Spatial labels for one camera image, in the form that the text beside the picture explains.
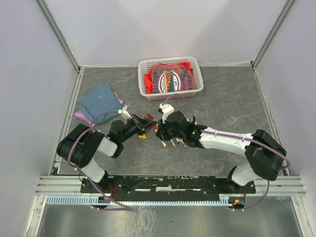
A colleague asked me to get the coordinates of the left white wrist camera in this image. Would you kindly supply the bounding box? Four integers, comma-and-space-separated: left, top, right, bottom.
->
118, 105, 132, 120

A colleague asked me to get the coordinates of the orange printed t-shirt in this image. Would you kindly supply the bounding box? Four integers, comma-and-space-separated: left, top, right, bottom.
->
144, 61, 197, 94

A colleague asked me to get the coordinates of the blue folded cloth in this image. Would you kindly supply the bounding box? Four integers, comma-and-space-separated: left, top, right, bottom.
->
78, 83, 124, 124

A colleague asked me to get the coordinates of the white plastic basket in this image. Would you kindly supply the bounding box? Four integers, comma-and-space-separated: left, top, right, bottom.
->
138, 56, 204, 100

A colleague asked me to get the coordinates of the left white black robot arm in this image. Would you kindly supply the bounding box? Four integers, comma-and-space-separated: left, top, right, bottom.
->
56, 115, 157, 193

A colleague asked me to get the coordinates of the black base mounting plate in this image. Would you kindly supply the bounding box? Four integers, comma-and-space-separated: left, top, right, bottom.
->
80, 174, 256, 200

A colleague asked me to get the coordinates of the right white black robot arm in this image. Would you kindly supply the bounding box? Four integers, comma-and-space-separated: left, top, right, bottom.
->
156, 109, 286, 193

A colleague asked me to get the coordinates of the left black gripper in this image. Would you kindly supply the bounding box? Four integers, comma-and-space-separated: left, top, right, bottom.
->
119, 113, 157, 143

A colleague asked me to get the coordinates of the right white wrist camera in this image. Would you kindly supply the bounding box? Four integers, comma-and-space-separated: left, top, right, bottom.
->
158, 103, 174, 123

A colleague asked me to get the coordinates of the pink folded cloth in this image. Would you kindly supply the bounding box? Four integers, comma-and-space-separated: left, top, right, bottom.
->
74, 91, 123, 127

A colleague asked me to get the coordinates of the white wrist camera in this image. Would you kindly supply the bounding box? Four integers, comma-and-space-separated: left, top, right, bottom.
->
158, 103, 174, 123
118, 105, 132, 120

